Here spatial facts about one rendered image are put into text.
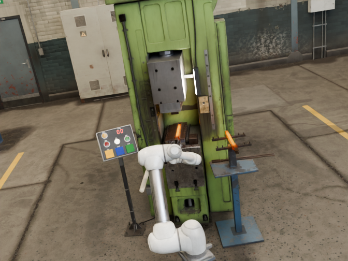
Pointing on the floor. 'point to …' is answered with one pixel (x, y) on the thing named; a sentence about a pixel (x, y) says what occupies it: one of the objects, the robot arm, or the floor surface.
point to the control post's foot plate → (135, 229)
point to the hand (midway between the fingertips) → (176, 140)
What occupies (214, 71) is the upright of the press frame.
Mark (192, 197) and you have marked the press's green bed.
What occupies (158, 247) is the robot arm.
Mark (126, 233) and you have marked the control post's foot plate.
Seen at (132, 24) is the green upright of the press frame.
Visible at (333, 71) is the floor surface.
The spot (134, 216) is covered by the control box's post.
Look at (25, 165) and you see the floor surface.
